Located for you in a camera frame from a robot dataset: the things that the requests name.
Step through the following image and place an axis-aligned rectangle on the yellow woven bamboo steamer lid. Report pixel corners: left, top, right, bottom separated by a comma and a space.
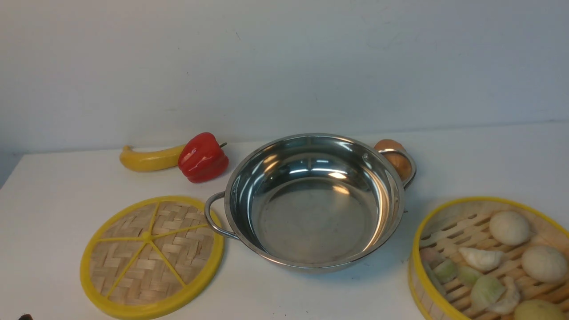
80, 196, 225, 320

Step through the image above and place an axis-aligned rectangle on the yellow bamboo steamer basket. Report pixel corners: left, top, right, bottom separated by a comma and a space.
407, 196, 569, 320

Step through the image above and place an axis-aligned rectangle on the stainless steel pot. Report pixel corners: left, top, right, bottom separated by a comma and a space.
204, 133, 417, 273

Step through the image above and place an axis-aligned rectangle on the red toy bell pepper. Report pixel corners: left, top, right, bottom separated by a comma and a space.
177, 132, 229, 184

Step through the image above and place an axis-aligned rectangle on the brown toy potato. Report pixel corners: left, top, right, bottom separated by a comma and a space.
374, 139, 412, 180

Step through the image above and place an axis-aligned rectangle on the yellow toy banana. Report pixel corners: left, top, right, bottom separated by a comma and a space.
119, 145, 184, 172

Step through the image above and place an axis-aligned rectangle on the pink dumpling left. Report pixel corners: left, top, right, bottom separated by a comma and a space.
419, 248, 445, 269

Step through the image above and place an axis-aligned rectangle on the green dumpling left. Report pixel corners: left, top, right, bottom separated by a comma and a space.
433, 259, 458, 284

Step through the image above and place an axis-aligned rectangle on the small green dumpling middle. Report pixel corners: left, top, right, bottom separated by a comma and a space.
457, 265, 482, 288

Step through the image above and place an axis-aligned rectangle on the white dumpling centre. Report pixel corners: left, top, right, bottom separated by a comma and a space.
458, 247, 505, 272

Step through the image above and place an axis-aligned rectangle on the white dumpling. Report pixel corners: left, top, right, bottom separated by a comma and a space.
486, 276, 521, 315
458, 247, 505, 272

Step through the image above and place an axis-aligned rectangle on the white bun far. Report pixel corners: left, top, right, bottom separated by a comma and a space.
489, 211, 532, 246

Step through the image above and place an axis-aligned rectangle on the white bun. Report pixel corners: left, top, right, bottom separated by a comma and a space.
521, 245, 568, 282
489, 211, 532, 246

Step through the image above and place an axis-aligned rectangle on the green dumpling front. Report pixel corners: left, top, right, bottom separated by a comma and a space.
470, 275, 506, 311

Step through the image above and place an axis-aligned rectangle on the white dumpling front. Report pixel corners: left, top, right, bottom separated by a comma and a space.
486, 276, 521, 315

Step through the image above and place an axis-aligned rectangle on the white bun right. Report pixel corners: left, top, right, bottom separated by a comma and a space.
521, 245, 568, 282

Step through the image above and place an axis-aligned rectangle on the yellowish bun front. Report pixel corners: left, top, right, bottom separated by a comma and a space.
513, 299, 566, 320

